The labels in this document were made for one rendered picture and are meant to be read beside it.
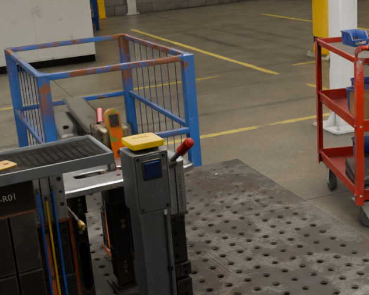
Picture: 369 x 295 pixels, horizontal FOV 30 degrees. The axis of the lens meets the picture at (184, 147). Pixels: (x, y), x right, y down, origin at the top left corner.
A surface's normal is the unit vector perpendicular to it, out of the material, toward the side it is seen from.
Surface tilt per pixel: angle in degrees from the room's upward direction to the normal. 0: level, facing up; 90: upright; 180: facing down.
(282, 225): 0
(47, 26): 90
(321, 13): 90
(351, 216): 0
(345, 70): 90
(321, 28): 90
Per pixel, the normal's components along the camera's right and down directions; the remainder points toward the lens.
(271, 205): -0.08, -0.95
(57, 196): 0.42, 0.23
